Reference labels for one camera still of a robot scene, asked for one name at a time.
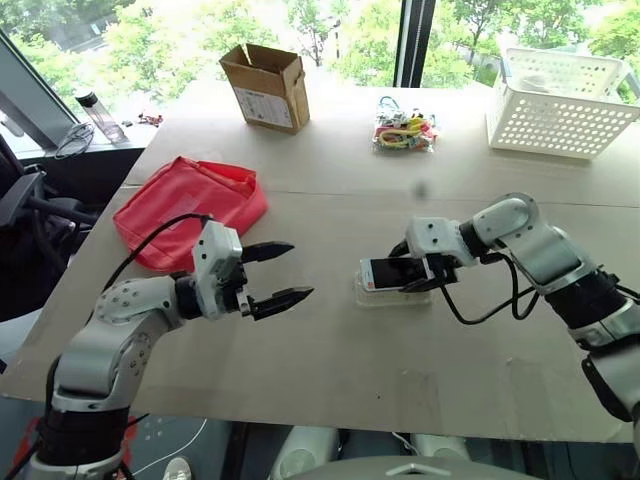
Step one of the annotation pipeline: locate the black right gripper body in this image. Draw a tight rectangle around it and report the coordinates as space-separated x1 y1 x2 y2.
427 253 460 288

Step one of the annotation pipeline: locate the clear bottle with black cap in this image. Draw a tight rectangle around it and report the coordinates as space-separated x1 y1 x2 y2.
75 91 127 145

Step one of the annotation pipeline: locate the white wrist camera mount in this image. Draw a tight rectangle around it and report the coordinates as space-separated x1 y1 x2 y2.
191 219 245 320
404 216 477 267

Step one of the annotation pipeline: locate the black office chair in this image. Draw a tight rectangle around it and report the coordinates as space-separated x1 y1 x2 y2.
0 133 147 322

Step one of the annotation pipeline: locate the grey rounded robot body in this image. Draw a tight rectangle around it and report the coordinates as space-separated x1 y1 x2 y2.
318 455 544 480

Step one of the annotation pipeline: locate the red fabric bag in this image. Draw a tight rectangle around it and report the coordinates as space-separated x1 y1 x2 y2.
112 155 270 274

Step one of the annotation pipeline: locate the white rounded robot leg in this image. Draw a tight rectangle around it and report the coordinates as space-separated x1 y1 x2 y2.
271 426 342 480
412 432 472 464

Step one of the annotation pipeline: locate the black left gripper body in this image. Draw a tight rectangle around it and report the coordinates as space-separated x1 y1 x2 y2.
217 260 252 317

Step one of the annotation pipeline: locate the grey slanted window frame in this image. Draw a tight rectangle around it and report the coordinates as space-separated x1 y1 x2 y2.
0 28 82 150

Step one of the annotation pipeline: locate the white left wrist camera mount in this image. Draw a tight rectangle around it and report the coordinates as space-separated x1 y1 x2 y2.
191 219 245 320

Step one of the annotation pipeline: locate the white perforated plastic basket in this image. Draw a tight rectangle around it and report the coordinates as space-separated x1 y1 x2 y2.
485 47 640 161

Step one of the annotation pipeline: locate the white smartphone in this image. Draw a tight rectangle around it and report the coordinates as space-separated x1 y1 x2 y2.
360 255 437 293

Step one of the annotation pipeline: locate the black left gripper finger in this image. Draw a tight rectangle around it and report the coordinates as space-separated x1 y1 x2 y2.
247 286 315 322
242 241 297 265

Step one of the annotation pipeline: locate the thin black cable bundle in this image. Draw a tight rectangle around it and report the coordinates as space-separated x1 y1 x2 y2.
53 121 97 161

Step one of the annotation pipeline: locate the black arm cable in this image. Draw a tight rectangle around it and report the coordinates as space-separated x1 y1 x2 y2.
101 213 212 297
438 251 542 326

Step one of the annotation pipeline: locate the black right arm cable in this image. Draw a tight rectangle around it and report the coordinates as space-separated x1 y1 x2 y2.
438 251 542 326

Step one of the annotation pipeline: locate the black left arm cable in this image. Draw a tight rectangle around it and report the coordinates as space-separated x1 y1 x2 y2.
101 213 212 297

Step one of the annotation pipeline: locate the white shoe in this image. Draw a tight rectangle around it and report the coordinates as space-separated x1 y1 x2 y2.
161 455 193 480

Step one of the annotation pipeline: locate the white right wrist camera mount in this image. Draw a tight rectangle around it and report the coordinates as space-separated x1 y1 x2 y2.
404 216 477 267

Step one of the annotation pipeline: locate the clear bag of colourful items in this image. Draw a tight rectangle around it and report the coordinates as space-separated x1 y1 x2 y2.
371 95 442 154

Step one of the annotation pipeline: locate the open brown cardboard box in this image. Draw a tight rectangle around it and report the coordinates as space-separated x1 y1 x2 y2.
218 42 312 136

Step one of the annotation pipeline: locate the black window frame post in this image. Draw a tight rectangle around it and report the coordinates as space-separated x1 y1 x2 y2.
393 0 437 89

